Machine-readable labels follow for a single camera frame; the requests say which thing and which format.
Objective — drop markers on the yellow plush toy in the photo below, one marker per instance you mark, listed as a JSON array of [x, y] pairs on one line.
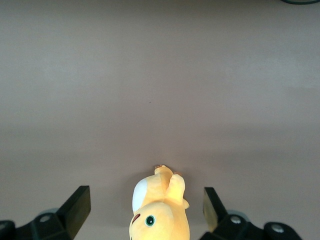
[[160, 217]]

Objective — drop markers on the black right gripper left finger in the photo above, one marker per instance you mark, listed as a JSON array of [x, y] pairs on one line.
[[75, 212]]

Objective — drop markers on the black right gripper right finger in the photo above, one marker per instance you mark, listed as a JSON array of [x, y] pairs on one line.
[[215, 212]]

